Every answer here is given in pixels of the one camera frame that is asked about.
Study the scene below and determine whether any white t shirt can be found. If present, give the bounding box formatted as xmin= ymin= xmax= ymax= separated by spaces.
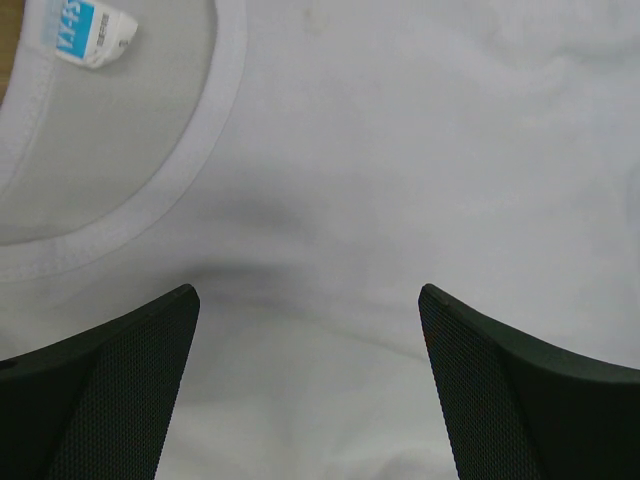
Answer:
xmin=1 ymin=1 xmax=639 ymax=479

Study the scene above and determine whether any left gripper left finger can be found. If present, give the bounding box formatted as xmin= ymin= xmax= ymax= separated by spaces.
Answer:
xmin=1 ymin=285 xmax=200 ymax=480

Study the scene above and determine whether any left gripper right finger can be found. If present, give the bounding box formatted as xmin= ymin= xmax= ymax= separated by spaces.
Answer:
xmin=418 ymin=284 xmax=639 ymax=479

